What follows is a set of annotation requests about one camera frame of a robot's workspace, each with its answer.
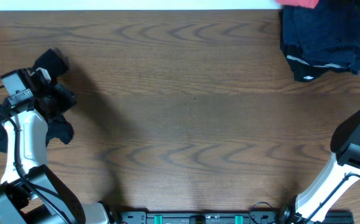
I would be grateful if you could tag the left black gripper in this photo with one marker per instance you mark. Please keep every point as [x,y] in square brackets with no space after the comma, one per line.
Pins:
[68,100]

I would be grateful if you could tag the black t-shirt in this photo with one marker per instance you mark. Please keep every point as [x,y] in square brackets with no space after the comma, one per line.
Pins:
[55,124]

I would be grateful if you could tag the red orange t-shirt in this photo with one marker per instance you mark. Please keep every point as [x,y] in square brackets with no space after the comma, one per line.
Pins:
[310,4]

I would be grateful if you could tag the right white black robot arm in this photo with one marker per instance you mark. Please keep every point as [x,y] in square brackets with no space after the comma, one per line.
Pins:
[340,172]

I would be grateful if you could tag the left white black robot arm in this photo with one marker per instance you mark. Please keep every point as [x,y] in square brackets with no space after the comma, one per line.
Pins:
[29,191]

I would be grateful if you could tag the folded black garment white print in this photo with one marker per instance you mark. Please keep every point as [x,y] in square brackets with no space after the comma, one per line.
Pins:
[302,71]

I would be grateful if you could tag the folded navy blue garment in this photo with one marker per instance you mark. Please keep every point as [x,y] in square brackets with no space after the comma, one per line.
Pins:
[328,35]

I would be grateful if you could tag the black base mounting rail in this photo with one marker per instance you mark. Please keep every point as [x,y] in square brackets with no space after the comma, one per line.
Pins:
[256,217]

